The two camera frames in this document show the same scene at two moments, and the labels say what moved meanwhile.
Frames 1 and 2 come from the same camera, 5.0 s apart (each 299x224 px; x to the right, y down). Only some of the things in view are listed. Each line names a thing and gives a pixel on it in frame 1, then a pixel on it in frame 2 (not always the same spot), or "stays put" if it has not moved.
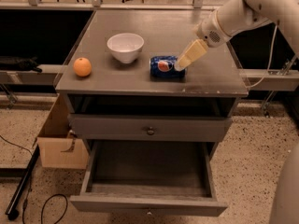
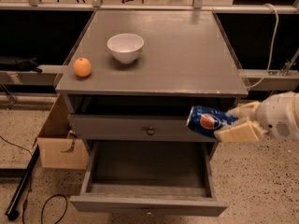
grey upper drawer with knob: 126,127 stays put
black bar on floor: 11,211 stays put
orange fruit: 82,66 stays put
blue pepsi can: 163,68 -> 206,121
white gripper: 209,31 -> 276,116
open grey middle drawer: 149,178 stays put
